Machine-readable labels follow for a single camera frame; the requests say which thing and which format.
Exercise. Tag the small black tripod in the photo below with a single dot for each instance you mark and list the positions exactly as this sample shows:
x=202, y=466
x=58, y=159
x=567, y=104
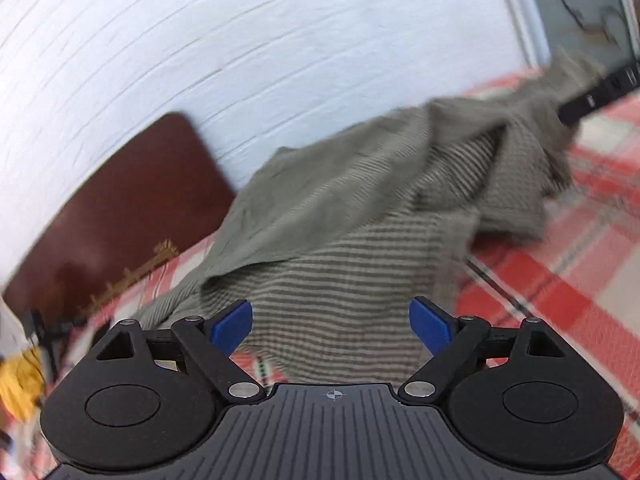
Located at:
x=47, y=335

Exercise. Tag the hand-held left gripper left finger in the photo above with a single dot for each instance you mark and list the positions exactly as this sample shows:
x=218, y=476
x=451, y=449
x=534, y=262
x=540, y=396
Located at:
x=231, y=327

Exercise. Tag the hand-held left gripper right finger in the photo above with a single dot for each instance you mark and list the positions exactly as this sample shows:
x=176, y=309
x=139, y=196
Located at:
x=431, y=325

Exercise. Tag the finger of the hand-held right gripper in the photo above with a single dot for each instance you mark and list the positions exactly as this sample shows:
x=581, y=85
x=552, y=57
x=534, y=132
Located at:
x=600, y=94

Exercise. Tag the red plaid blanket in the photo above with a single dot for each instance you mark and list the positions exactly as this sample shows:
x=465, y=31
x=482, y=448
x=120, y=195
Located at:
x=560, y=270

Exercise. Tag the green checked shirt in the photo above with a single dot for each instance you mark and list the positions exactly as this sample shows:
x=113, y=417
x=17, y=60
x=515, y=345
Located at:
x=350, y=210

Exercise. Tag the glass door with cartoon drawing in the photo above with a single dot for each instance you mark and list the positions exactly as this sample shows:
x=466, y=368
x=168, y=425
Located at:
x=575, y=5

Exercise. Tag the brown folding table board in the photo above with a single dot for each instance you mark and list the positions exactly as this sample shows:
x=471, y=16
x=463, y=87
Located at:
x=130, y=210

